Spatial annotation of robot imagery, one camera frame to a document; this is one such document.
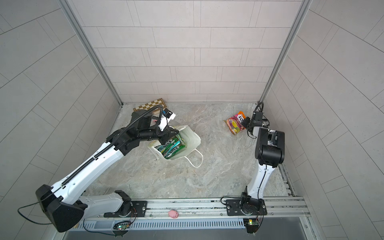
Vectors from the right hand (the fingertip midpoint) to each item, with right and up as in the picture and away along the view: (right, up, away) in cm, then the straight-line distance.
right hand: (245, 118), depth 103 cm
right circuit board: (-8, -48, -35) cm, 60 cm away
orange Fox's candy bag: (-8, -3, -4) cm, 10 cm away
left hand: (-40, -5, -36) cm, 54 cm away
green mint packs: (-48, -16, -22) cm, 55 cm away
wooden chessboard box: (-69, +10, +8) cm, 70 cm away
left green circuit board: (-66, -46, -39) cm, 90 cm away
